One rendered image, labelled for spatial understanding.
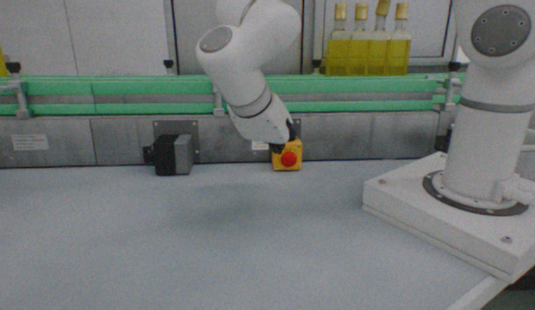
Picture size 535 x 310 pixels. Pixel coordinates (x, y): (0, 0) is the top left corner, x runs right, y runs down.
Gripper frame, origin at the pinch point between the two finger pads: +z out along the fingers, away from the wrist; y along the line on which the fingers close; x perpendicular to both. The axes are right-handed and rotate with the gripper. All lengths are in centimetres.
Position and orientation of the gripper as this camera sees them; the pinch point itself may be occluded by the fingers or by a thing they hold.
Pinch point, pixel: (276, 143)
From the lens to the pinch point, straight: 69.0
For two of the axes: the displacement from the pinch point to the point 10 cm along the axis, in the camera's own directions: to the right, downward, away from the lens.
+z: 3.1, 4.8, 8.2
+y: 9.0, 1.3, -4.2
